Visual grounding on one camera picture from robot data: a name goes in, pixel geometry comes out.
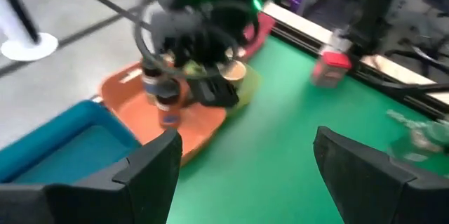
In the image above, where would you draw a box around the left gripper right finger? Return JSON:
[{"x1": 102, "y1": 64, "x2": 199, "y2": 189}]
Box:
[{"x1": 313, "y1": 126, "x2": 449, "y2": 224}]

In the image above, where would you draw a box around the black aluminium table frame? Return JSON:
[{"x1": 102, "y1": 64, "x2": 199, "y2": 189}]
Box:
[{"x1": 269, "y1": 23, "x2": 449, "y2": 121}]

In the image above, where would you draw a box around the green table mat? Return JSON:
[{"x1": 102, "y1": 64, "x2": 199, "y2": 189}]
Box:
[{"x1": 164, "y1": 36, "x2": 449, "y2": 224}]

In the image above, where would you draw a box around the red spice jar black lid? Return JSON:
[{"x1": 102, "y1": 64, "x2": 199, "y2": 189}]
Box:
[{"x1": 154, "y1": 82, "x2": 184, "y2": 130}]

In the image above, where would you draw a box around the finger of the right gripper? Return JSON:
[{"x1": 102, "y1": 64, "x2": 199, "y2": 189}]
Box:
[{"x1": 191, "y1": 75, "x2": 240, "y2": 108}]

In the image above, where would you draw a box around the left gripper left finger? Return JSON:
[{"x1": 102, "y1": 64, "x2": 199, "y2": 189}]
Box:
[{"x1": 0, "y1": 128, "x2": 183, "y2": 224}]

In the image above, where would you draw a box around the orange plastic bin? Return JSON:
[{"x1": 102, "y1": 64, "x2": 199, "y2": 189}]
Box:
[{"x1": 100, "y1": 60, "x2": 228, "y2": 167}]

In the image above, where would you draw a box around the pink plastic bin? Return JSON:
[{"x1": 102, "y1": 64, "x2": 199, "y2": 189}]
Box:
[{"x1": 241, "y1": 12, "x2": 277, "y2": 60}]

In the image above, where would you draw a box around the smoked paprika tin red lid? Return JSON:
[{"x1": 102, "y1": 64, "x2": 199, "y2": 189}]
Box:
[{"x1": 311, "y1": 51, "x2": 353, "y2": 88}]

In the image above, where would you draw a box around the yellow plastic bin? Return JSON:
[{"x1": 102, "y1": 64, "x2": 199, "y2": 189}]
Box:
[{"x1": 219, "y1": 61, "x2": 263, "y2": 117}]

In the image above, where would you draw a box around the pale spice jar black lid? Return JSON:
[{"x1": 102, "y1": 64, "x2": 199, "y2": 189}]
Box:
[{"x1": 142, "y1": 65, "x2": 166, "y2": 106}]

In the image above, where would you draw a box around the grey tower fan white base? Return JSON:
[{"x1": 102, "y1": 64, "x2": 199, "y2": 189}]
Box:
[{"x1": 0, "y1": 0, "x2": 60, "y2": 62}]

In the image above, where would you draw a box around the blue plastic bin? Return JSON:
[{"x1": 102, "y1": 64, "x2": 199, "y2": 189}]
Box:
[{"x1": 0, "y1": 100, "x2": 143, "y2": 185}]

